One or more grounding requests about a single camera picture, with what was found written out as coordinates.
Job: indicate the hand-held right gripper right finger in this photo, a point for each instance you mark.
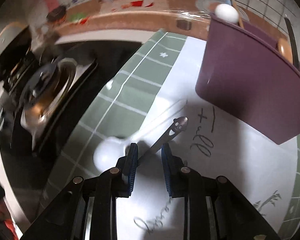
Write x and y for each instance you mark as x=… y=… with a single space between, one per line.
x=168 y=175

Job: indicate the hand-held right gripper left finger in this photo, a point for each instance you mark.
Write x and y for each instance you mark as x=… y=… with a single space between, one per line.
x=132 y=170

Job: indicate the long white plastic spoon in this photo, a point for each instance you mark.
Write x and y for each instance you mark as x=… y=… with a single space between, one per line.
x=105 y=153

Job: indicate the purple plastic utensil container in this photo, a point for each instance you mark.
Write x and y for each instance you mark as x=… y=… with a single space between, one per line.
x=245 y=80

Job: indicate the wooden spoon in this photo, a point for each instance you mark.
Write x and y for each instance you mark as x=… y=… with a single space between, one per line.
x=284 y=48

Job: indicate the dark shovel-shaped spoon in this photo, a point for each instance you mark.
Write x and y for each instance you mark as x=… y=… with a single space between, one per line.
x=292 y=42

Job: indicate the white printed table cloth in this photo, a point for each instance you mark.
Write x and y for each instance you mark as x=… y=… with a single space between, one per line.
x=215 y=180

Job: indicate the green checkered mat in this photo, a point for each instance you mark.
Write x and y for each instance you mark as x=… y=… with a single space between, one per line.
x=130 y=62

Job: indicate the black gas stove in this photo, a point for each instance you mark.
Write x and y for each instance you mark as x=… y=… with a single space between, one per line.
x=102 y=51

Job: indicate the red paper decoration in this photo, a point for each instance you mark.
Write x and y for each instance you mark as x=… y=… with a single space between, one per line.
x=8 y=228

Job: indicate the black wok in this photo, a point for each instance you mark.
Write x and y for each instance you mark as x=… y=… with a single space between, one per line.
x=20 y=62

